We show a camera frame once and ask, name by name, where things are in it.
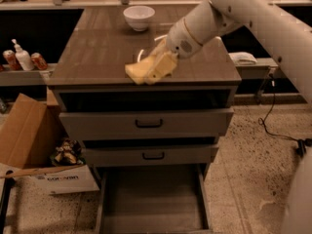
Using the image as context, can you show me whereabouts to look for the yellow sponge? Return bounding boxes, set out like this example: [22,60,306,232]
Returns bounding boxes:
[125,56,155,85]

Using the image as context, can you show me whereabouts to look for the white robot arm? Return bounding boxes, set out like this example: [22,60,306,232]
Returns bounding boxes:
[151,0,312,234]

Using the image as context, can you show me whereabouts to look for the grey drawer cabinet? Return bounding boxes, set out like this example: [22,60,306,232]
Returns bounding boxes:
[48,6,241,167]

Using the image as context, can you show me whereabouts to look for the top grey drawer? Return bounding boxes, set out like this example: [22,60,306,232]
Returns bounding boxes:
[59,108,234,140]

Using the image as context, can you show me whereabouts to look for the middle grey drawer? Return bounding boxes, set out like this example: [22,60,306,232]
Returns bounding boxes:
[82,144,218,167]

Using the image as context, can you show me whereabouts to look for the bottom open grey drawer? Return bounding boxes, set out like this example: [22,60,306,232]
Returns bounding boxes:
[96,165,213,234]

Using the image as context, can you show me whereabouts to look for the white ceramic bowl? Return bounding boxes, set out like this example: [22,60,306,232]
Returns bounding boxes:
[123,6,155,32]

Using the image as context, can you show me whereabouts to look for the folded white cloth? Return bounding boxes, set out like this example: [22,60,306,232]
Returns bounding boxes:
[229,52,257,65]

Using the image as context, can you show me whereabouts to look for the right red soda can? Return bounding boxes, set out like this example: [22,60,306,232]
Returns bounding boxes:
[31,53,48,70]

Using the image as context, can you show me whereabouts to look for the red soda can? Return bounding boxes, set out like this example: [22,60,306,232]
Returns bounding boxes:
[31,53,48,70]
[3,50,21,70]

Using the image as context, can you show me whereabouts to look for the snack bags in box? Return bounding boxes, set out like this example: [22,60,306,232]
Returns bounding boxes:
[50,138,86,166]

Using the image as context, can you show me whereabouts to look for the white pump bottle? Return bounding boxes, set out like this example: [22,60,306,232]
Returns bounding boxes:
[12,39,34,71]

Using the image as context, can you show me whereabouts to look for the cardboard box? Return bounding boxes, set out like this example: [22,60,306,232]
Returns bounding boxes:
[0,94,98,195]

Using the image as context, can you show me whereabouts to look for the left red soda can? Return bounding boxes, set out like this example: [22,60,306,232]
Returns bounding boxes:
[3,50,21,70]

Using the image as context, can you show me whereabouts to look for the black pole at left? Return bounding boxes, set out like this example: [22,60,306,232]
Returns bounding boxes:
[0,171,15,234]

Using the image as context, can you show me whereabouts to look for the black floor cable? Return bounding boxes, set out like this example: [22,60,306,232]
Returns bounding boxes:
[256,71,308,158]

